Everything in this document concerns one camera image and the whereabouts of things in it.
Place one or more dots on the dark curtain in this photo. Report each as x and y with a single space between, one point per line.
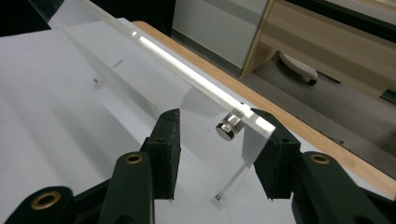
18 15

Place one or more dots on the thin metal pin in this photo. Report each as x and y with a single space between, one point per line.
230 182

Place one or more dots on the clear acrylic panel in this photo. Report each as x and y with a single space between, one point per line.
186 74

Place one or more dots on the wooden desk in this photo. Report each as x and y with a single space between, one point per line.
327 49

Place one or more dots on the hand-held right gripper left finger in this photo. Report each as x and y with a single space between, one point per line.
165 155

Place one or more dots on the chair base leg with caster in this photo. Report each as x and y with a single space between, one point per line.
299 67

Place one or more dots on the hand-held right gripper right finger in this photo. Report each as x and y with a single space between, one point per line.
280 168

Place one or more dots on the round metal standoff cap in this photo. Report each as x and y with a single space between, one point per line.
229 128

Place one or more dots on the white cabinet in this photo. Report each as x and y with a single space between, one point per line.
218 28

